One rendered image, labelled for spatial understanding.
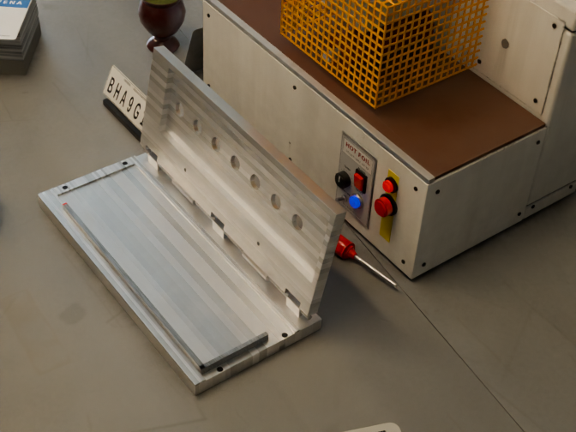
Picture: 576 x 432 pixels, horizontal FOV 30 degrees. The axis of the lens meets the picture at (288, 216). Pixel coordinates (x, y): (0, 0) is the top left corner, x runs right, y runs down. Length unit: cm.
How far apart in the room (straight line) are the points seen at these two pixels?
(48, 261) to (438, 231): 56
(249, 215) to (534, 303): 43
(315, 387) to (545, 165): 50
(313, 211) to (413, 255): 20
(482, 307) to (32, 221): 68
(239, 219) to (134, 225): 17
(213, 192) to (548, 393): 55
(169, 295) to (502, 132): 52
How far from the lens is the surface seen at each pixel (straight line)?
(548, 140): 161
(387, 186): 149
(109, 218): 163
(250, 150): 149
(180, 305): 149
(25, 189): 172
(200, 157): 160
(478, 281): 160
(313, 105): 160
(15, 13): 195
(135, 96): 180
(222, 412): 140
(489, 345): 152
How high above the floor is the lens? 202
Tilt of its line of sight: 43 degrees down
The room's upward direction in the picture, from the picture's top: 4 degrees clockwise
